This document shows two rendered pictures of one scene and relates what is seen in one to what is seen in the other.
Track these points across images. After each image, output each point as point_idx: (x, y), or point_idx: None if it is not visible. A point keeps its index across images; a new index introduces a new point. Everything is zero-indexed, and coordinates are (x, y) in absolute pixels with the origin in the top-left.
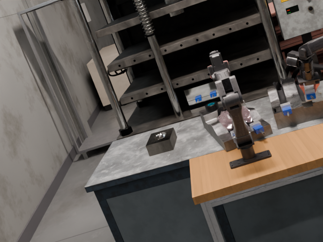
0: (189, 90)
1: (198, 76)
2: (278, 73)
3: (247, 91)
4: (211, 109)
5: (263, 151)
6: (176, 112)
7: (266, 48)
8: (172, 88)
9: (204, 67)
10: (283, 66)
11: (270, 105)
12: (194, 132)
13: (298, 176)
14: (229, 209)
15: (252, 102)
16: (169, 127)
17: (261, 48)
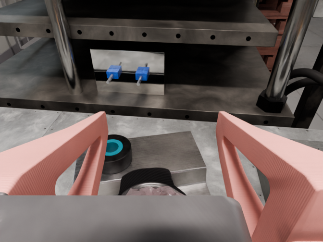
0: (100, 51)
1: (124, 30)
2: (275, 81)
3: (200, 82)
4: (105, 169)
5: None
6: (68, 83)
7: (264, 20)
8: (67, 37)
9: (141, 16)
10: (291, 71)
11: (254, 174)
12: (58, 184)
13: None
14: None
15: (208, 126)
16: (37, 117)
17: (253, 16)
